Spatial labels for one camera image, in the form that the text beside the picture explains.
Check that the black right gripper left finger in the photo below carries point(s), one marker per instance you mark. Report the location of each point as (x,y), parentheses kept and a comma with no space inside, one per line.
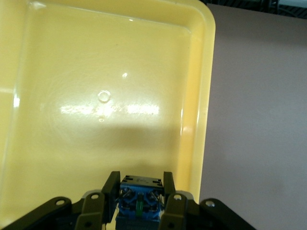
(96,210)

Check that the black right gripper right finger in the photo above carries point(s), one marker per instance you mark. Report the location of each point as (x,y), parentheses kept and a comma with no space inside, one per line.
(177,210)

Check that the yellow push button switch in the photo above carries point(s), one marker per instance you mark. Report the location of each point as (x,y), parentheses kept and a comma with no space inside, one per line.
(139,189)

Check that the yellow plastic tray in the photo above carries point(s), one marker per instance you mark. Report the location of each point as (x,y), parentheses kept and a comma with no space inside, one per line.
(96,60)

